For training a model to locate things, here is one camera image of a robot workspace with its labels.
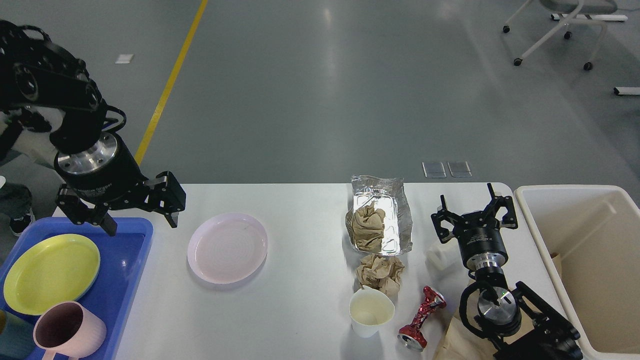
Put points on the crushed red can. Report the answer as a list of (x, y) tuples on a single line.
[(411, 335)]

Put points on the crumpled brown paper in foil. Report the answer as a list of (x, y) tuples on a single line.
[(366, 228)]

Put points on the white office chair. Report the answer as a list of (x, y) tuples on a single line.
[(573, 8)]

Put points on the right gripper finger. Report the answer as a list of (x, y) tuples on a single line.
[(499, 212), (447, 224)]

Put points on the crumpled brown paper ball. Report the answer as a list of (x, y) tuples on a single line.
[(380, 273)]

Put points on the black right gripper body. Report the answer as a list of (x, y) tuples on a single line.
[(480, 241)]

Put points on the white chair base bar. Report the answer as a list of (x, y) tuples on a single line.
[(594, 17)]

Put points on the white paper cup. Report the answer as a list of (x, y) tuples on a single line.
[(369, 309)]

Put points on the person in jeans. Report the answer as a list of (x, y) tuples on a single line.
[(27, 132)]

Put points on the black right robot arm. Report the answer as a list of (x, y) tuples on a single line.
[(519, 323)]

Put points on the grey green cup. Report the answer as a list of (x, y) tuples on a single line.
[(16, 337)]

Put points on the beige plastic bin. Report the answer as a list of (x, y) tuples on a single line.
[(588, 237)]

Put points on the pink plate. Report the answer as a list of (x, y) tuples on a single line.
[(227, 248)]

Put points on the floor socket plate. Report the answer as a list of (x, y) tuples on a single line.
[(459, 169), (434, 170)]

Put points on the pink mug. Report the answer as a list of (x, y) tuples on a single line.
[(69, 329)]

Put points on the yellow plate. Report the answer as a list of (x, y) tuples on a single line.
[(58, 269)]

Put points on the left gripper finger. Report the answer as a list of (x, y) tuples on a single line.
[(79, 213), (162, 195)]

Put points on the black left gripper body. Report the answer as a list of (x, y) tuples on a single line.
[(105, 173)]

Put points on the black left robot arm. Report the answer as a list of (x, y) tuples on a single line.
[(35, 72)]

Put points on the aluminium foil container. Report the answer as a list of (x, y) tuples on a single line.
[(389, 195)]

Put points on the right floor socket plate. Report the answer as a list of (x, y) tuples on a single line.
[(459, 169)]

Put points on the white bar on floor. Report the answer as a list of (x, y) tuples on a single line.
[(626, 91)]

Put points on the left floor socket plate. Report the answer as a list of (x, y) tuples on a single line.
[(434, 170)]

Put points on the blue plastic tray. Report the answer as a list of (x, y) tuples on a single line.
[(122, 260)]

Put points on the white floor marker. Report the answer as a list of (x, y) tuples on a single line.
[(123, 59)]

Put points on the brown paper bag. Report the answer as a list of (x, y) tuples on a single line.
[(458, 343)]

